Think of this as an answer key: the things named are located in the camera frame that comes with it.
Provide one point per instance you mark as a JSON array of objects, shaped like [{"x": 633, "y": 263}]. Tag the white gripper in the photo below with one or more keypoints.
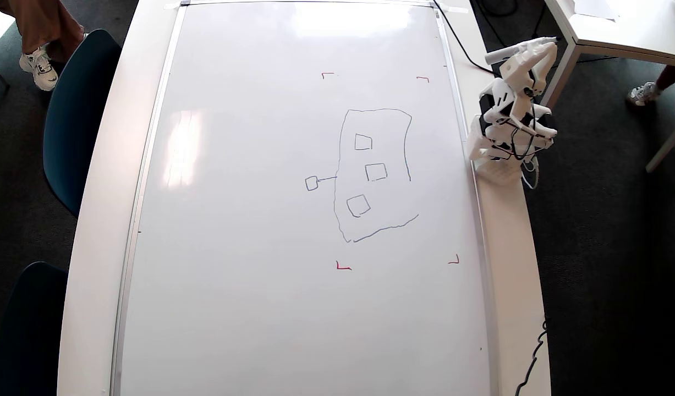
[{"x": 527, "y": 55}]

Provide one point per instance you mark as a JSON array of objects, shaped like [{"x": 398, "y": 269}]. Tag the grey marker pen blue end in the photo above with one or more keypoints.
[{"x": 508, "y": 53}]

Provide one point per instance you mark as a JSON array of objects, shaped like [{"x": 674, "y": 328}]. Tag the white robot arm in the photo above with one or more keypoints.
[{"x": 508, "y": 126}]

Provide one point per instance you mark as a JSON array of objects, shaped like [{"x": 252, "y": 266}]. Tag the white paper sheet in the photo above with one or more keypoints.
[{"x": 593, "y": 8}]

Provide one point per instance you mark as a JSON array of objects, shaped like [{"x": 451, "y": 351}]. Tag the white side table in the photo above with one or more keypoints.
[{"x": 629, "y": 33}]

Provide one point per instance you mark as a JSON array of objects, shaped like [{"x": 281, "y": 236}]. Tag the white tape strip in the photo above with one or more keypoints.
[{"x": 455, "y": 8}]

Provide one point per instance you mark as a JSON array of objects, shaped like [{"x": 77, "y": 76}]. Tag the bare lower leg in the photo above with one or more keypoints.
[{"x": 673, "y": 77}]

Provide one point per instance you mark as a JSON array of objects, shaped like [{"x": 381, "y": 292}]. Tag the dark blue chair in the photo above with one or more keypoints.
[
  {"x": 32, "y": 335},
  {"x": 76, "y": 121}
]

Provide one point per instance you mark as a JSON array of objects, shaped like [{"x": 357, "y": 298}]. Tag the white sneaker with black stripes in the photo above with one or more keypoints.
[{"x": 40, "y": 69}]

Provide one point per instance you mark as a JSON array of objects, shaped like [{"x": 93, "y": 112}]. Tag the brown trouser leg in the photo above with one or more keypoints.
[{"x": 40, "y": 22}]

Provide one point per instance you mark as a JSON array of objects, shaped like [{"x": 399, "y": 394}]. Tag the large whiteboard with metal frame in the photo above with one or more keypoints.
[{"x": 260, "y": 247}]

